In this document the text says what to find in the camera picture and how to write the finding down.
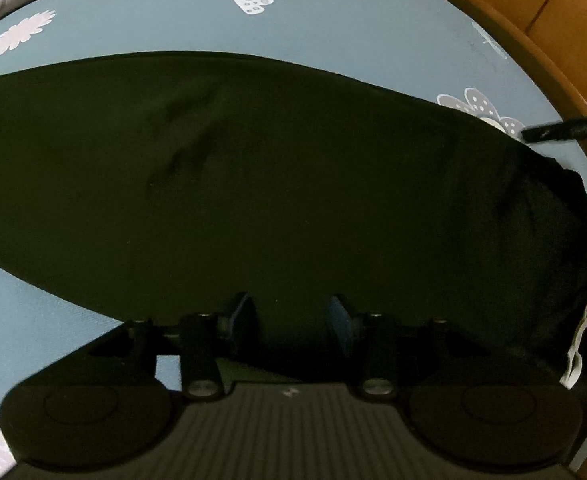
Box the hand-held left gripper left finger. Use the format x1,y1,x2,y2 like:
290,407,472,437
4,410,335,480
74,292,254,402

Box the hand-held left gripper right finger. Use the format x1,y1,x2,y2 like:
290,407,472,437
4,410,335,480
323,294,514,402

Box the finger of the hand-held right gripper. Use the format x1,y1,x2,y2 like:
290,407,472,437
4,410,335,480
521,117,587,143

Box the black pants with white drawstring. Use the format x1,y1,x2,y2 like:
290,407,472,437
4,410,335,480
0,50,587,391

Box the wooden bed headboard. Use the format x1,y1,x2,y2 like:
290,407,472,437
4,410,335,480
398,0,587,128

